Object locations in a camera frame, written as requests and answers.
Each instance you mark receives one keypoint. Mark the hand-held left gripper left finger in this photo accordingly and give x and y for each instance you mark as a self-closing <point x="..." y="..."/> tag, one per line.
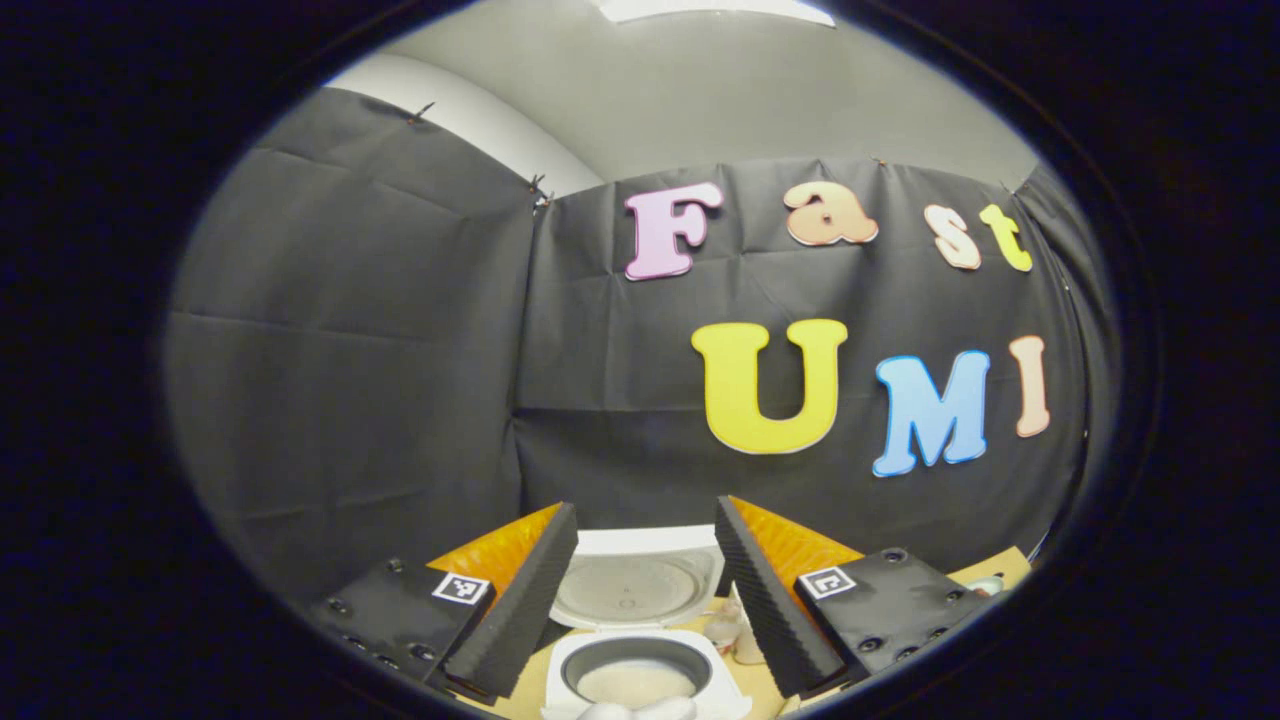
<point x="520" y="605"/>

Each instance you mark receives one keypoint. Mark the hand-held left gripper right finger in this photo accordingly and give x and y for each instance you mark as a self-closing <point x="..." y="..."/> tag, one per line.
<point x="770" y="610"/>

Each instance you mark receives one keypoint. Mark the white rice cooker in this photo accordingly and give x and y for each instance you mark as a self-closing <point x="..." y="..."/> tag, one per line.
<point x="630" y="590"/>

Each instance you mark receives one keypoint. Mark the white toaster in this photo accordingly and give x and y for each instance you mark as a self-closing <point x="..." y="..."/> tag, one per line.
<point x="750" y="640"/>

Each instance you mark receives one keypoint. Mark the clear bottle with red label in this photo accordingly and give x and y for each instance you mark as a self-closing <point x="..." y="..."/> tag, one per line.
<point x="722" y="622"/>

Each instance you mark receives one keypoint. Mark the pale green plate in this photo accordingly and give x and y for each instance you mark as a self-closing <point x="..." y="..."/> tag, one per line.
<point x="985" y="585"/>

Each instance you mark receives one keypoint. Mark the large ceiling light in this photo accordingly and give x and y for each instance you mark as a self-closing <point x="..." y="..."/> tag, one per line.
<point x="715" y="10"/>

